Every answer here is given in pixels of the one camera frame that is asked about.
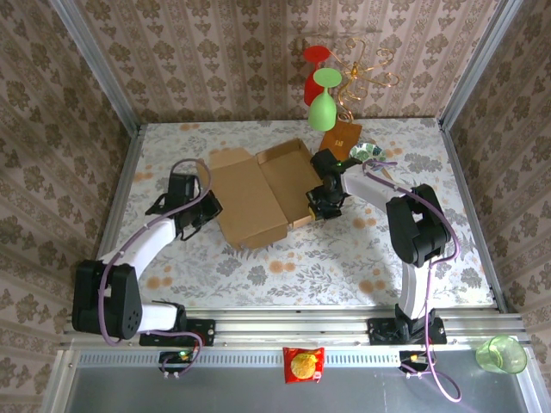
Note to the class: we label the brown cardboard box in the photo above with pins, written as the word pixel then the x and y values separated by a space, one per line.
pixel 245 193

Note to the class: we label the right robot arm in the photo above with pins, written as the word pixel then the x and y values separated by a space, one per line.
pixel 417 232

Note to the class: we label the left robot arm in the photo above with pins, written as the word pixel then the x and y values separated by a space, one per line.
pixel 112 301

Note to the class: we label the green leaf patterned bowl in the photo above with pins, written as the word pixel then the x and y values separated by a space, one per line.
pixel 366 151

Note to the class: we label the thin wooden stick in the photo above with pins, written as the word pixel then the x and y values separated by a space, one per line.
pixel 387 174

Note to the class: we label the brown wooden rack base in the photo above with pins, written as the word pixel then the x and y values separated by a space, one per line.
pixel 342 137

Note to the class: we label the floral table cover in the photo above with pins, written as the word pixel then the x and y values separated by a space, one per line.
pixel 301 279

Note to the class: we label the green wine glass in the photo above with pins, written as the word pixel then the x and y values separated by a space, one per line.
pixel 322 112

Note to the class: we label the small black controller board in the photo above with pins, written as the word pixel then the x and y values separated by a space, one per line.
pixel 409 358
pixel 172 357

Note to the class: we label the red wine glass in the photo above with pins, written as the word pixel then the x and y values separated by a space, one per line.
pixel 316 53

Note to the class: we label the red snack packet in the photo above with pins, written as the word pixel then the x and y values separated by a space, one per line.
pixel 303 365

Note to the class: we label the green plastic cup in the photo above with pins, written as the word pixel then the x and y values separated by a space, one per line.
pixel 501 355

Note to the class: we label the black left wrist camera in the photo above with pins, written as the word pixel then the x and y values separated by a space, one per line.
pixel 183 187

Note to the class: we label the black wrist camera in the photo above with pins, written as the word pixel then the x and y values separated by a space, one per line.
pixel 325 163
pixel 183 187

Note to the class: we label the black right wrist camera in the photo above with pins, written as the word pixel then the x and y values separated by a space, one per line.
pixel 325 163

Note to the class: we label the aluminium table side rail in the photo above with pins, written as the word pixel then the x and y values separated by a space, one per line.
pixel 465 193
pixel 123 172

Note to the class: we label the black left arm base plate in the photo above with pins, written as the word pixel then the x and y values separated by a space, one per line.
pixel 206 331

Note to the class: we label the aluminium mounting rail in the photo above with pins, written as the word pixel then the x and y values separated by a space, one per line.
pixel 292 327

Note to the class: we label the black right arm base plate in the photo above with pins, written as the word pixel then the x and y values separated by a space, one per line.
pixel 379 331

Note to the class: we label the aluminium frame post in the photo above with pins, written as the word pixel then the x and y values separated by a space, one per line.
pixel 481 64
pixel 100 64

